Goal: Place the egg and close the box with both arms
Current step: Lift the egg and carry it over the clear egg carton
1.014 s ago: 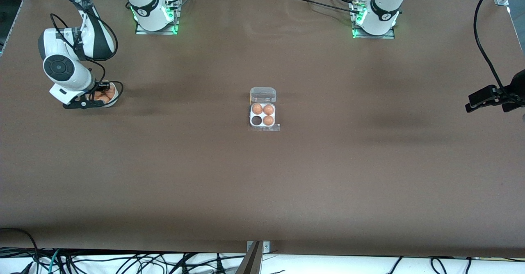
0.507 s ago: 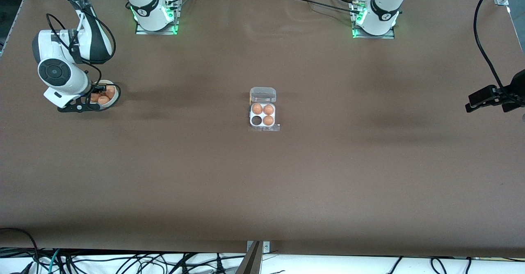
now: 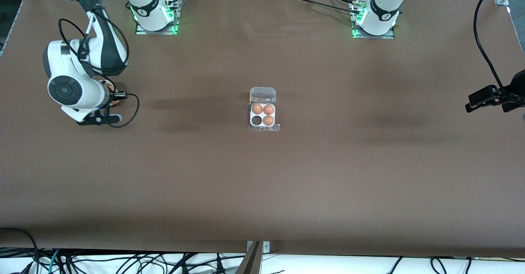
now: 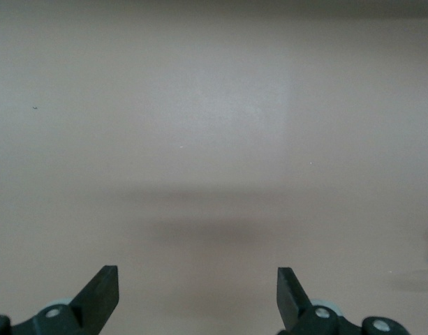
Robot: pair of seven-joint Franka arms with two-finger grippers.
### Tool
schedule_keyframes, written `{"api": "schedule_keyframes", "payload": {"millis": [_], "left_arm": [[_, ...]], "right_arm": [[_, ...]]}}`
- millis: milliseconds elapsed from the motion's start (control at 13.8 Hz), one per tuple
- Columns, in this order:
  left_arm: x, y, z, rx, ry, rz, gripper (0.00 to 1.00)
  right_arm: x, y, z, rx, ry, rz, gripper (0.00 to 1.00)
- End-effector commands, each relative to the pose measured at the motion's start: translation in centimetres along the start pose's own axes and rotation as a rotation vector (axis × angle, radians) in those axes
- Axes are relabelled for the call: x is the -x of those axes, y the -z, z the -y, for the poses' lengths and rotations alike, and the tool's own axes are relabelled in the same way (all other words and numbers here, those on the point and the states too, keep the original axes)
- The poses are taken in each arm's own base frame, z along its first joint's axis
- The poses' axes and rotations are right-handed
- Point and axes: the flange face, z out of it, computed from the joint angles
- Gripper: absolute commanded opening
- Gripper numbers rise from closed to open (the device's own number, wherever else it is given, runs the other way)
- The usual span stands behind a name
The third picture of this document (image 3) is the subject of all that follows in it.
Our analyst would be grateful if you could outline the clear plastic egg carton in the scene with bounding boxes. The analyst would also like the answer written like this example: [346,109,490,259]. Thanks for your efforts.
[249,87,278,129]

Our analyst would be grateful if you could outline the dark metal strut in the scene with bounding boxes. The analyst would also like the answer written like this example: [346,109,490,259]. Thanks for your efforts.
[235,241,263,274]

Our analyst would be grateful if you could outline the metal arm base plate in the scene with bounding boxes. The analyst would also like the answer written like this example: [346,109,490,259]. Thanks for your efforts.
[135,0,180,36]
[351,1,396,40]

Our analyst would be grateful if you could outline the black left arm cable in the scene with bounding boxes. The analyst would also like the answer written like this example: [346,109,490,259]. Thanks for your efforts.
[474,0,525,102]

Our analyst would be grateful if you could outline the black looped cable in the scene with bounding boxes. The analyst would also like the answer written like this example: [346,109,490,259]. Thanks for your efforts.
[0,227,40,274]

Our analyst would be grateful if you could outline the teal cable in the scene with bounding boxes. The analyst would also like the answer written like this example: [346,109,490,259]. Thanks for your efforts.
[48,248,63,274]

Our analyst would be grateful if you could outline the small metal bracket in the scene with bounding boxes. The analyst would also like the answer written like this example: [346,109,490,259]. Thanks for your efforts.
[246,241,271,253]

